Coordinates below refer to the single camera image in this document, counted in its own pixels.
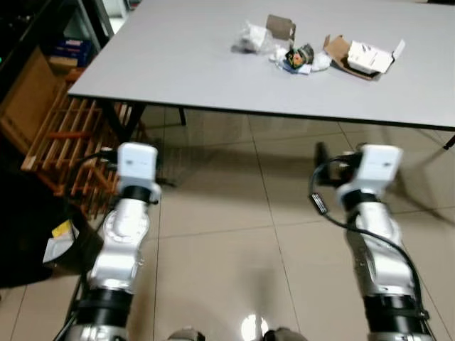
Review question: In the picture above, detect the yellow trash piece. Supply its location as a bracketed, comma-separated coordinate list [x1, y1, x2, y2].
[53, 220, 76, 239]

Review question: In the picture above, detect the white paper trash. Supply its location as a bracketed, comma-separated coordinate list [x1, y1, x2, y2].
[43, 237, 73, 264]

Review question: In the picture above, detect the black rubbish bin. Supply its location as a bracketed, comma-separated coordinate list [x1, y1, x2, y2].
[0, 169, 102, 288]

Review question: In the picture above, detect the white crumpled tissue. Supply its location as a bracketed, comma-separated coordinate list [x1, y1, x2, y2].
[306, 53, 333, 72]

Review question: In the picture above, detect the white packet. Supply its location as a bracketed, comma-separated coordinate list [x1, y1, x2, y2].
[347, 43, 395, 75]

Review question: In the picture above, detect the colourful crumpled wrapper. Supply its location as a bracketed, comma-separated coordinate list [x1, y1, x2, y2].
[284, 44, 316, 72]

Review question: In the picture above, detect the open brown cardboard box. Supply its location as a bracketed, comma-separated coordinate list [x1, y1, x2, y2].
[323, 34, 407, 81]

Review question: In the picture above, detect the brown cardboard piece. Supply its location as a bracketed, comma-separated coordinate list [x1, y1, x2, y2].
[266, 14, 296, 42]

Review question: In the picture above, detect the white crumpled paper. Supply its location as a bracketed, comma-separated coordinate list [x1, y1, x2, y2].
[233, 21, 275, 55]

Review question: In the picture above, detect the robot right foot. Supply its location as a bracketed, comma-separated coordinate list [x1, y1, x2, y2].
[263, 327, 308, 341]

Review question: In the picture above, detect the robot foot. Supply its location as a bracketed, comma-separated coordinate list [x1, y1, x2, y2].
[166, 327, 208, 341]
[263, 327, 308, 341]

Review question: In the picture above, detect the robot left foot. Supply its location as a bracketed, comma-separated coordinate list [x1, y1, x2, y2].
[166, 327, 208, 341]

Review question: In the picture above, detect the wooden pallet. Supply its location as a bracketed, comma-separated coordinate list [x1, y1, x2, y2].
[21, 94, 144, 217]

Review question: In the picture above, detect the blue box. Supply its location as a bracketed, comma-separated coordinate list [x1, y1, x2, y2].
[48, 38, 94, 69]

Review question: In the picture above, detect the large brown cardboard box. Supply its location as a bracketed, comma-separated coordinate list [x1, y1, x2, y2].
[0, 48, 69, 155]

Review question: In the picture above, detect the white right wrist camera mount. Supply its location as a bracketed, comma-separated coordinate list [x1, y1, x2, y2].
[336, 144, 405, 197]

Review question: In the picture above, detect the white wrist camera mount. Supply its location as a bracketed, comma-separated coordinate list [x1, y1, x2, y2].
[336, 144, 405, 197]
[116, 142, 159, 188]

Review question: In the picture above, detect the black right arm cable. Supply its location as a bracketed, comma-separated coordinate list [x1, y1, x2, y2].
[309, 156, 422, 313]

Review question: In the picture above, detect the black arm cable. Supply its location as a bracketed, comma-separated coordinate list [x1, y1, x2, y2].
[75, 148, 119, 187]
[309, 156, 422, 313]

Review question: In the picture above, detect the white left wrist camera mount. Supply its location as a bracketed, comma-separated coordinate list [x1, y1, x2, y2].
[116, 142, 159, 188]

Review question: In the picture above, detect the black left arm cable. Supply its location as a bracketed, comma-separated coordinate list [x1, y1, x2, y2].
[75, 148, 119, 187]

